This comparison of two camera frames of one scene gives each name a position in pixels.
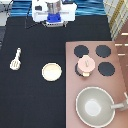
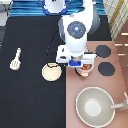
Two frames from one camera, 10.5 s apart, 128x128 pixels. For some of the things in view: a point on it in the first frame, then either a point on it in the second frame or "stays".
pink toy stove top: (94, 63) stays
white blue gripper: (54, 20) → (63, 56)
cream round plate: (52, 72) stays
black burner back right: (103, 51) stays
